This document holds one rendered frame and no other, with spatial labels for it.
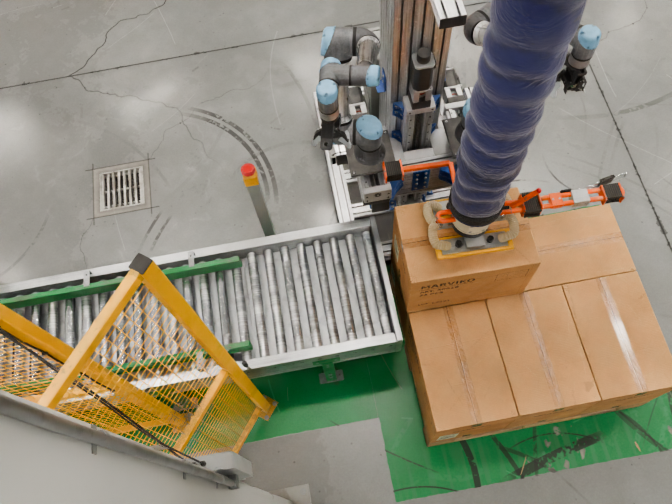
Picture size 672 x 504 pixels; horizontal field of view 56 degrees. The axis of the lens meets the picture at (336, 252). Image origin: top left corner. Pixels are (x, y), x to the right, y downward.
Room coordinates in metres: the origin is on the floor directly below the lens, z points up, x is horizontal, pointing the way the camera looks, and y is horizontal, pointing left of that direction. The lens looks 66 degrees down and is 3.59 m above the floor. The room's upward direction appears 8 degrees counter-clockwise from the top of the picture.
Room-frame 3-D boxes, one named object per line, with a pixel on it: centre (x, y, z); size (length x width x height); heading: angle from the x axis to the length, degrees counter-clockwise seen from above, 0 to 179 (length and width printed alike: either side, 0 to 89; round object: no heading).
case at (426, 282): (1.20, -0.61, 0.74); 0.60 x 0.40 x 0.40; 92
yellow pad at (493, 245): (1.09, -0.60, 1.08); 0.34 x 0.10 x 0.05; 91
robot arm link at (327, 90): (1.43, -0.04, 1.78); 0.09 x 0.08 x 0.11; 169
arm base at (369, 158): (1.65, -0.23, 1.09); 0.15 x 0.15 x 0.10
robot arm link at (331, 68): (1.52, -0.08, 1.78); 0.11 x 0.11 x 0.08; 79
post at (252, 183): (1.65, 0.37, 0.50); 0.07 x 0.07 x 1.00; 3
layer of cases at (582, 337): (0.92, -0.92, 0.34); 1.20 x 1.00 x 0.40; 93
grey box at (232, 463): (0.23, 0.46, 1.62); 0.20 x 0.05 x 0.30; 93
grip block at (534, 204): (1.19, -0.85, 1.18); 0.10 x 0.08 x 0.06; 1
